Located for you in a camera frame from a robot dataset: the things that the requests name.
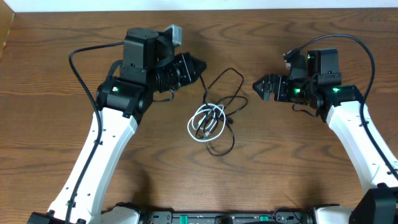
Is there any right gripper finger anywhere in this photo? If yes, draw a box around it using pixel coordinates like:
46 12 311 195
252 74 277 88
253 85 275 101

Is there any black usb cable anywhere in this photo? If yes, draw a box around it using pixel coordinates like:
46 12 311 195
198 67 249 157

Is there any white usb cable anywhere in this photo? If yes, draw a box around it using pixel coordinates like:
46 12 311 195
187 103 227 143

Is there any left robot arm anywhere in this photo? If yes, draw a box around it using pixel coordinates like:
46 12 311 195
29 25 206 223

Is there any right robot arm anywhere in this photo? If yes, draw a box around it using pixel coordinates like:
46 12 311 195
252 49 397 223

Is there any right camera cable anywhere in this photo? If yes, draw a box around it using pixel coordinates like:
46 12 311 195
284 33 398 181

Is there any camera cable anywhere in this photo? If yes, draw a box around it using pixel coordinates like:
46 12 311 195
63 42 125 224
284 33 398 181

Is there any left camera cable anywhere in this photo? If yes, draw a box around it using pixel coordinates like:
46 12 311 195
63 42 125 224

